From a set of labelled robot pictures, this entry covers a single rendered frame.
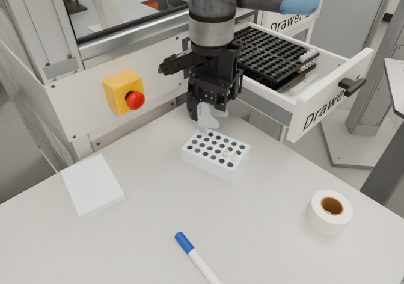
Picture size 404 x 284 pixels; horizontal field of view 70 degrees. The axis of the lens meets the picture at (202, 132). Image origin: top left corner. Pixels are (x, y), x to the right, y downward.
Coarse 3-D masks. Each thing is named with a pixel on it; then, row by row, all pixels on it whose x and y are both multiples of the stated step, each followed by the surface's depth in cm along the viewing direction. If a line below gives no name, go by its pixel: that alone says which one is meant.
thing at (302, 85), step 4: (312, 76) 72; (316, 76) 72; (304, 80) 70; (308, 80) 70; (312, 80) 71; (300, 84) 69; (304, 84) 69; (308, 84) 70; (292, 88) 68; (296, 88) 68; (300, 88) 68; (292, 92) 67; (296, 92) 68
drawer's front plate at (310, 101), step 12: (348, 60) 62; (360, 60) 62; (336, 72) 58; (348, 72) 60; (360, 72) 67; (324, 84) 55; (336, 84) 58; (300, 96) 52; (312, 96) 52; (324, 96) 57; (336, 96) 63; (300, 108) 52; (312, 108) 55; (300, 120) 54; (312, 120) 59; (288, 132) 58; (300, 132) 58
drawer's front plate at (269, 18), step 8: (264, 16) 86; (272, 16) 87; (280, 16) 90; (288, 16) 93; (296, 16) 97; (304, 16) 101; (312, 16) 105; (264, 24) 87; (280, 24) 92; (296, 24) 100; (280, 32) 95
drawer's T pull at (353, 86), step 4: (344, 80) 59; (348, 80) 59; (352, 80) 59; (360, 80) 59; (364, 80) 59; (340, 84) 59; (344, 84) 58; (348, 84) 58; (352, 84) 58; (356, 84) 58; (360, 84) 58; (344, 88) 58; (348, 88) 57; (352, 88) 56; (356, 88) 57; (344, 92) 56; (348, 92) 56; (352, 92) 56; (348, 96) 56
